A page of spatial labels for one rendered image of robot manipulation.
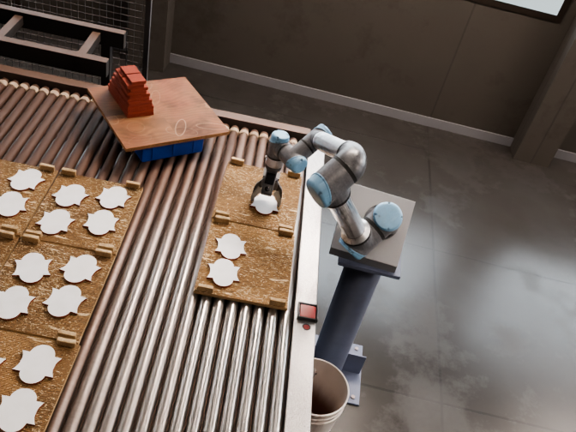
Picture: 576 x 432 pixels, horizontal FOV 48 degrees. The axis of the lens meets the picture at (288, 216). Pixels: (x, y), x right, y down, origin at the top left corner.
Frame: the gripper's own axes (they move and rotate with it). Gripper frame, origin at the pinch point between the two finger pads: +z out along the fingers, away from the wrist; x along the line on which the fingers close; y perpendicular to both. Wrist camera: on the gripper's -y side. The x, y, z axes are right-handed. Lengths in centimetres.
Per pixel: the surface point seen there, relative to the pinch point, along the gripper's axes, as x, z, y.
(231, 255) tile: 8.8, -0.4, -36.3
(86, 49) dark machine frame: 108, -6, 85
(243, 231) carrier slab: 6.5, 0.7, -20.0
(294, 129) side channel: -7, -1, 62
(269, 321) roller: -10, 2, -62
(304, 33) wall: -3, 40, 271
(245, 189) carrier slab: 9.7, 0.6, 7.5
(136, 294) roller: 38, 2, -63
